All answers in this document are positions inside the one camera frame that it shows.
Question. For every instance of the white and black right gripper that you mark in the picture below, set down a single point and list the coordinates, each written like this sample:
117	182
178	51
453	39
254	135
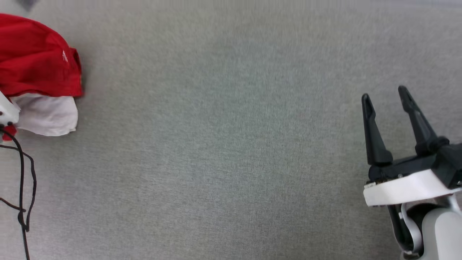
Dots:
404	187

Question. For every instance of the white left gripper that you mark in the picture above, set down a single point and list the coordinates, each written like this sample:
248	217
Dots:
7	113

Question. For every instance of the red and white sports jersey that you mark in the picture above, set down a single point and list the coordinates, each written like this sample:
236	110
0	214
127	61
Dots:
32	61

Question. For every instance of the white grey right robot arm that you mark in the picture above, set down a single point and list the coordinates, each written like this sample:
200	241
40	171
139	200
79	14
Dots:
440	231

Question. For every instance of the grey fabric sofa cushion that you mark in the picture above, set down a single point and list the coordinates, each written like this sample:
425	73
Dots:
216	144

